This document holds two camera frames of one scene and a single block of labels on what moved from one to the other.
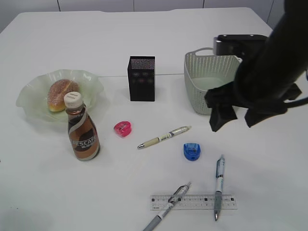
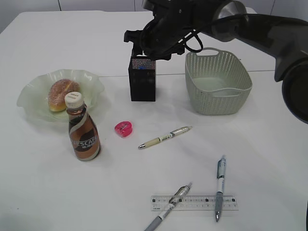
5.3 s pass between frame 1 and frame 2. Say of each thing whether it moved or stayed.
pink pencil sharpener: stayed
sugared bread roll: stayed
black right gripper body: moved
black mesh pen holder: stayed
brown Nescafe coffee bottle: stayed
